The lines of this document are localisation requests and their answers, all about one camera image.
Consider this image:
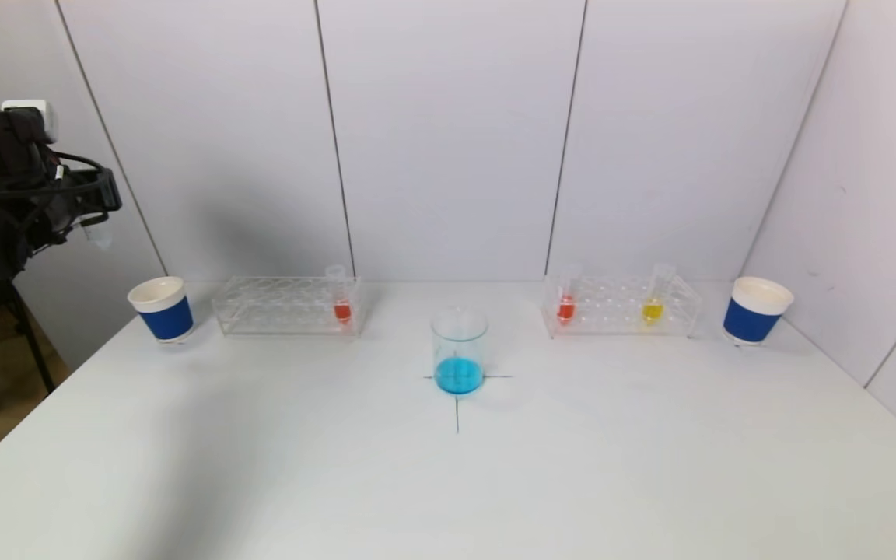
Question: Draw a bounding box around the thin black camera cable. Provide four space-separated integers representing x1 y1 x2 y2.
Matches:
51 151 107 181

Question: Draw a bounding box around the test tube with red pigment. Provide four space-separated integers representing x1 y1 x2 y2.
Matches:
326 264 355 327
555 262 582 326

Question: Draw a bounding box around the clear glass beaker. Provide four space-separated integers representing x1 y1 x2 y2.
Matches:
429 306 490 397

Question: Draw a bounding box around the clear acrylic test tube rack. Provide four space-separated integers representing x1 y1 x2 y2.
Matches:
541 273 704 340
210 275 364 338

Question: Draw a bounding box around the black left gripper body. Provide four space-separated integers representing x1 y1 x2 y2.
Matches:
39 168 123 234

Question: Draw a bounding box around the blue and white paper cup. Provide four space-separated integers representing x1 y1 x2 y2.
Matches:
722 276 796 348
127 275 195 345

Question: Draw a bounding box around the black metal stand leg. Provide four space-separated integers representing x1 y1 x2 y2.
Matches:
3 278 57 395

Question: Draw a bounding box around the test tube with blue pigment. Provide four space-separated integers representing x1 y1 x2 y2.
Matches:
80 212 115 251

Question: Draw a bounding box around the test tube with yellow pigment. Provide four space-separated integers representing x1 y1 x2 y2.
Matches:
641 262 677 326

